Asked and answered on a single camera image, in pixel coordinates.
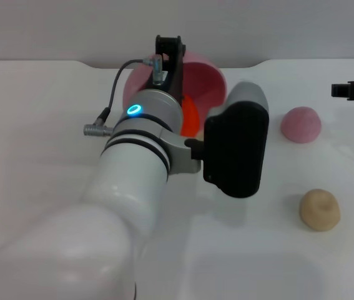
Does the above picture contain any pink plastic bowl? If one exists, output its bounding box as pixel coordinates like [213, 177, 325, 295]
[122, 51, 229, 137]

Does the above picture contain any pink round bun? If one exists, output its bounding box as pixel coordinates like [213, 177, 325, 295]
[281, 106, 323, 144]

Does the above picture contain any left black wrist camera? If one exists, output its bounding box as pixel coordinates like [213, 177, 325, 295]
[202, 81, 270, 199]

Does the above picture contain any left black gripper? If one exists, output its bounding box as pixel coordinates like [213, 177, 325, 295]
[147, 34, 186, 103]

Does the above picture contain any orange toy fruit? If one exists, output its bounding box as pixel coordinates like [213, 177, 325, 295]
[179, 95, 201, 137]

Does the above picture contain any beige round bun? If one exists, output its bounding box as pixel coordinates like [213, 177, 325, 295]
[299, 188, 342, 233]

